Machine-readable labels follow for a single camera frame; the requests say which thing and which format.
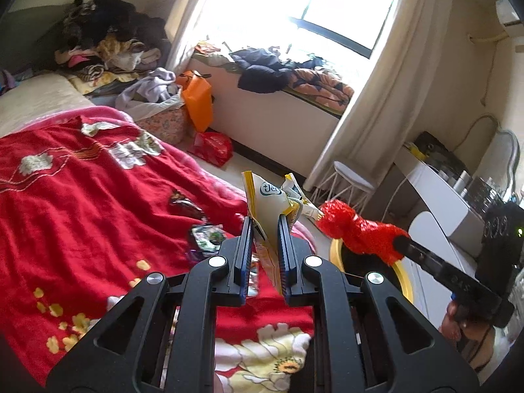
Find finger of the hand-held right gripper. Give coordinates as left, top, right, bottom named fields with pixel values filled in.
left=391, top=235, right=451, bottom=279

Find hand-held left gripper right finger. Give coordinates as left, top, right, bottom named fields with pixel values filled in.
left=277, top=215, right=479, bottom=393

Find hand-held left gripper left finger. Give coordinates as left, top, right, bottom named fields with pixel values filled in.
left=46, top=215, right=254, bottom=393

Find yellow-rimmed bin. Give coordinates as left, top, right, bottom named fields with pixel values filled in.
left=329, top=237, right=414, bottom=308

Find colourful snack wrapper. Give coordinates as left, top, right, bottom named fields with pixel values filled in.
left=188, top=224, right=226, bottom=263

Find yellow snack bag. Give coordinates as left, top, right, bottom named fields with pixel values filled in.
left=241, top=171, right=324, bottom=295

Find red foam net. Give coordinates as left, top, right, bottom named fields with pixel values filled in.
left=316, top=198, right=410, bottom=265

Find dark brown snack wrapper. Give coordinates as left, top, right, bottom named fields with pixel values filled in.
left=170, top=189, right=208, bottom=220

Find person's right hand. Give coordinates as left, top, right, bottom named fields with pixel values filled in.
left=439, top=299, right=496, bottom=345

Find white desk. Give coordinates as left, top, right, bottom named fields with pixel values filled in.
left=403, top=147, right=492, bottom=254

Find dark bag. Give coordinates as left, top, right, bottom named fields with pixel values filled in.
left=413, top=131, right=467, bottom=177

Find red plastic bag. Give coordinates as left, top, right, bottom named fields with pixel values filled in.
left=192, top=132, right=234, bottom=168

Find floral laundry basket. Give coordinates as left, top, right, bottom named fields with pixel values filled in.
left=135, top=98, right=189, bottom=146

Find orange bag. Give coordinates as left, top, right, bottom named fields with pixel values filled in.
left=176, top=70, right=214, bottom=132

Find orange patterned blanket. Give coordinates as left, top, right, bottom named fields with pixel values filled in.
left=284, top=67, right=355, bottom=115

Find red floral blanket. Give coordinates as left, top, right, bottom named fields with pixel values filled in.
left=0, top=106, right=316, bottom=393

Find pale grey garment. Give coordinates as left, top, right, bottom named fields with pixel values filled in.
left=116, top=67, right=183, bottom=119

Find cream curtain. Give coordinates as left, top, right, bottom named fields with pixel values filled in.
left=166, top=0, right=217, bottom=74
left=303, top=0, right=459, bottom=193

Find pile of clothes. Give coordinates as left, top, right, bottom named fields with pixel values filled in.
left=55, top=0, right=170, bottom=95

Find cream bed sheet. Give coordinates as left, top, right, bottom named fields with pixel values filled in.
left=0, top=74, right=93, bottom=138

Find colourful teal clothes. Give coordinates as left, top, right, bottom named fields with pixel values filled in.
left=0, top=69, right=19, bottom=95

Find grey headboard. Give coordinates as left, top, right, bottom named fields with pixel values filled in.
left=0, top=2, right=70, bottom=74

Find white cable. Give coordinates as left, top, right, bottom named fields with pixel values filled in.
left=381, top=172, right=410, bottom=222

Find white wire stool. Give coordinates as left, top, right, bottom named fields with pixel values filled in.
left=315, top=161, right=375, bottom=217

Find wall cable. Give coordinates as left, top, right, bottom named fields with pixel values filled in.
left=467, top=112, right=498, bottom=144

